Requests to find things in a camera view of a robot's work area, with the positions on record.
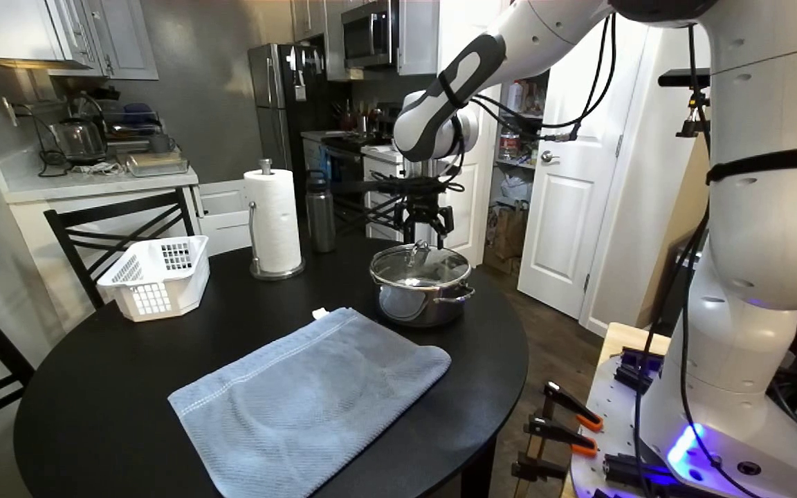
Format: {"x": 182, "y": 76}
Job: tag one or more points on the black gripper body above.
{"x": 429, "y": 212}

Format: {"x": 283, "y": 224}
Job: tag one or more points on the glass lid with steel rim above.
{"x": 416, "y": 270}

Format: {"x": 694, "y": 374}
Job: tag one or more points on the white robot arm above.
{"x": 766, "y": 212}

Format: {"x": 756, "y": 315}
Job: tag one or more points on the stainless steel pot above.
{"x": 420, "y": 306}

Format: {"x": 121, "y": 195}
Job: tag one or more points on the grey steel water bottle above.
{"x": 322, "y": 217}

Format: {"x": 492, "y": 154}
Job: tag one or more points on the white panel door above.
{"x": 567, "y": 202}

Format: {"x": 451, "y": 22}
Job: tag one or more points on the black refrigerator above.
{"x": 283, "y": 101}

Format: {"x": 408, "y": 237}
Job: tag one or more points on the steel microwave oven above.
{"x": 369, "y": 35}

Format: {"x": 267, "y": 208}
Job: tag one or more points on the light blue towel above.
{"x": 316, "y": 405}

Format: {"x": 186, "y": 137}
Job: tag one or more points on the black orange clamp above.
{"x": 570, "y": 405}
{"x": 560, "y": 432}
{"x": 536, "y": 469}

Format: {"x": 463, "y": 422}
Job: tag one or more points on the white robot mounting board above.
{"x": 602, "y": 405}

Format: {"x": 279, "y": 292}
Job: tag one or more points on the white plastic basket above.
{"x": 153, "y": 280}

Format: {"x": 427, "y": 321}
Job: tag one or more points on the white kitchen counter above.
{"x": 95, "y": 184}

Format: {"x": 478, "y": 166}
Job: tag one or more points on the black coffee maker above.
{"x": 69, "y": 133}

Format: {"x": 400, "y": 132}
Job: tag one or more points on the white upper cabinets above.
{"x": 56, "y": 31}

